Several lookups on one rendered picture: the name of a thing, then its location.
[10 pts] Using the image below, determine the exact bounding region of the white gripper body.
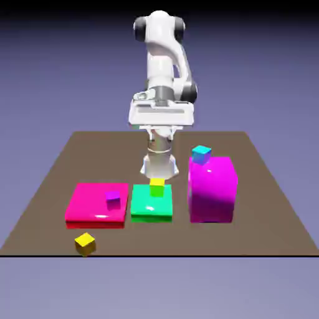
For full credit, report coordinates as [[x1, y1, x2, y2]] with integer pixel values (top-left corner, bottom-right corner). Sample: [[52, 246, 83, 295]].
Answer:
[[128, 98, 195, 131]]

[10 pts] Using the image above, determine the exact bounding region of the small cyan cube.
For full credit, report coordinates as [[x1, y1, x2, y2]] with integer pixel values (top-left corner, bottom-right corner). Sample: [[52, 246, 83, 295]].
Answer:
[[191, 145, 212, 166]]

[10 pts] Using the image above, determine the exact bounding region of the small lime cube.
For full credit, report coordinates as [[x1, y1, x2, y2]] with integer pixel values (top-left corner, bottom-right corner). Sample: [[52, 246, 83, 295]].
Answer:
[[149, 178, 166, 198]]

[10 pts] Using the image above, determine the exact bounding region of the small purple cube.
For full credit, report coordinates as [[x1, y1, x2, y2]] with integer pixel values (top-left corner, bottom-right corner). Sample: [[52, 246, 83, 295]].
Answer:
[[104, 190, 122, 211]]

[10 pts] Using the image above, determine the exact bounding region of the small yellow cube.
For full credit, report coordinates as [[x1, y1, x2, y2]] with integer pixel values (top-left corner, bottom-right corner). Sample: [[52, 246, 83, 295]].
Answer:
[[74, 232, 97, 257]]

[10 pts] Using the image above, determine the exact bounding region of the large magenta box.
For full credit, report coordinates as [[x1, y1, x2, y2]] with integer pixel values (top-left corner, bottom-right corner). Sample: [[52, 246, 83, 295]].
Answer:
[[188, 156, 239, 224]]

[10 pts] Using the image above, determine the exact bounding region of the large green box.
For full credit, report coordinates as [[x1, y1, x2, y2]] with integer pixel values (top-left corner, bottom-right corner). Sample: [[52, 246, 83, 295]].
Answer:
[[130, 183, 174, 224]]

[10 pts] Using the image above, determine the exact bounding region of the large pink box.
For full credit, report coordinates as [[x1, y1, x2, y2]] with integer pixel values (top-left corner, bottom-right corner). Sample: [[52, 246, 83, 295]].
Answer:
[[64, 182, 130, 230]]

